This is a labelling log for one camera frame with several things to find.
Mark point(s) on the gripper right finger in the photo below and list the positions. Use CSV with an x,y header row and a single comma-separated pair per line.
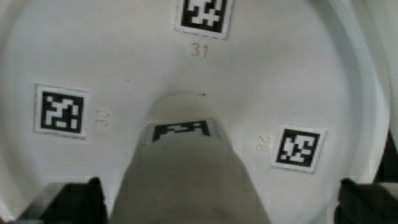
x,y
367,204

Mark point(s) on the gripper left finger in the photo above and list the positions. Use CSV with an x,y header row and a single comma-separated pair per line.
x,y
68,204

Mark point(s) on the white cylindrical table leg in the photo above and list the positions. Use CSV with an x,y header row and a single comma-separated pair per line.
x,y
187,186

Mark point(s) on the white round table top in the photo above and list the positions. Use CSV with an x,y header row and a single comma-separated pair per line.
x,y
120,63

